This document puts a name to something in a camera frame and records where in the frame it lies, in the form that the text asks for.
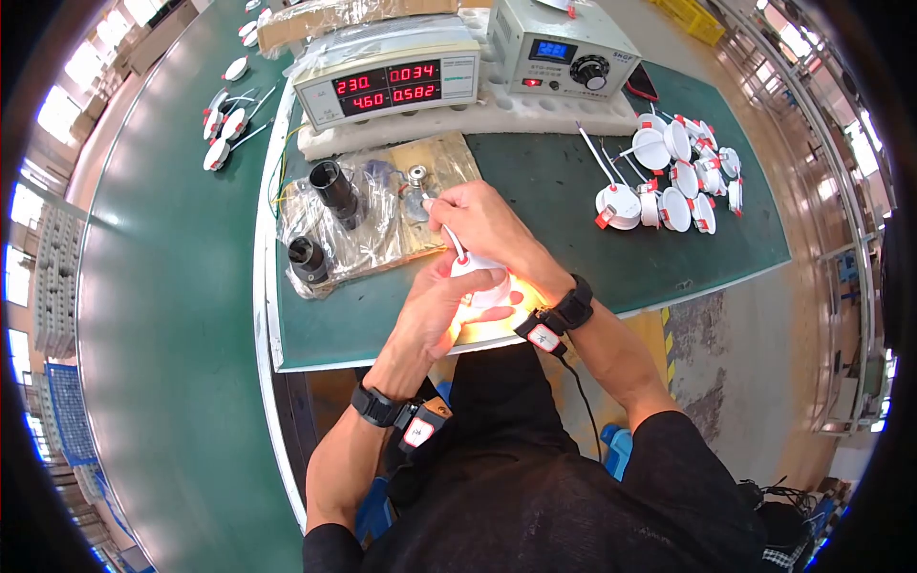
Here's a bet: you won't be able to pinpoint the beige digital power meter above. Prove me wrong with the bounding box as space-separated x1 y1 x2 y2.
291 27 483 134

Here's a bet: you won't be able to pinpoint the person's right fingers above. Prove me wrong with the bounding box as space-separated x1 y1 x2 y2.
428 212 477 252

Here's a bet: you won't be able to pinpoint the large black lamp socket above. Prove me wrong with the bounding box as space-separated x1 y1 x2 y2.
307 159 368 232

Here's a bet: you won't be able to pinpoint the yellow plastic crate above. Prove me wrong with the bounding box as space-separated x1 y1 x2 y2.
648 0 727 47

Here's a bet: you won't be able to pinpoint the small black lamp socket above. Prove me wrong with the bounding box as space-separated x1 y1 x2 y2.
287 235 332 286

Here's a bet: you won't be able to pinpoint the pile of white downlights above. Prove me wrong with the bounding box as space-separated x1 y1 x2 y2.
575 110 746 236

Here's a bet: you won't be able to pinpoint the grey voltage regulator box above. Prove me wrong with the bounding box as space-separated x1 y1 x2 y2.
486 0 643 102

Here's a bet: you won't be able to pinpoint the person's left hand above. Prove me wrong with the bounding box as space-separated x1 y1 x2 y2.
371 251 516 401

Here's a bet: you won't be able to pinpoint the group of white downlights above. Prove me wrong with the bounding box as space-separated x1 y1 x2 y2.
202 0 279 173

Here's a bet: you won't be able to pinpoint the white foam tray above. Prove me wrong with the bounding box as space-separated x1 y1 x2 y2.
297 7 640 163

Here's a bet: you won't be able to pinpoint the green conveyor belt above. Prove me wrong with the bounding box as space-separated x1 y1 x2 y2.
75 0 308 573

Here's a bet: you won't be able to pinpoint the yellow and green wires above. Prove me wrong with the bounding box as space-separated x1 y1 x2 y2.
267 123 310 220

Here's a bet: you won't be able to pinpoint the person's body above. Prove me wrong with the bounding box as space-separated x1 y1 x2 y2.
301 410 769 573

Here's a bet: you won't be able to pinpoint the blue plastic crate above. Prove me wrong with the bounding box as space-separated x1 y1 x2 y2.
43 361 99 468

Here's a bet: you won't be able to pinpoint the red cased phone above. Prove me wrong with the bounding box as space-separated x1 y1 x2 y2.
624 62 661 103

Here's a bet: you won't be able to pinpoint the person's left index finger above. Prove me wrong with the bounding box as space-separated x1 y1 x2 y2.
460 307 516 327

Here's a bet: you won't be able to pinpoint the person's right index finger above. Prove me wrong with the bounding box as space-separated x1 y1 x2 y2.
422 193 467 218

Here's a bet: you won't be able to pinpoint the lit white downlight with wire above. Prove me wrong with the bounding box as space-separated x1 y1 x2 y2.
421 191 514 311

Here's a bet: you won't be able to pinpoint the metal frame rack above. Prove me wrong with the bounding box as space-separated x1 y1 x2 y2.
716 0 900 438

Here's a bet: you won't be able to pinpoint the person's right hand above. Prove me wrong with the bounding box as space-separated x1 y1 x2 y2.
422 180 576 303

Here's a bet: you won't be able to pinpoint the green table mat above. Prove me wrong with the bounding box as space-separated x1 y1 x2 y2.
274 60 793 374

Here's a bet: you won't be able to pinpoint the stack of grey crates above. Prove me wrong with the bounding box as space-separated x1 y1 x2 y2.
32 203 88 361

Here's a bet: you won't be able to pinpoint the person's left thumb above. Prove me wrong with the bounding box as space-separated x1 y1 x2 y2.
450 267 511 302

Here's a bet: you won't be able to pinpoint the black wrist band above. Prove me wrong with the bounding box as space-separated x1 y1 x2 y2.
350 382 454 454
513 274 596 358

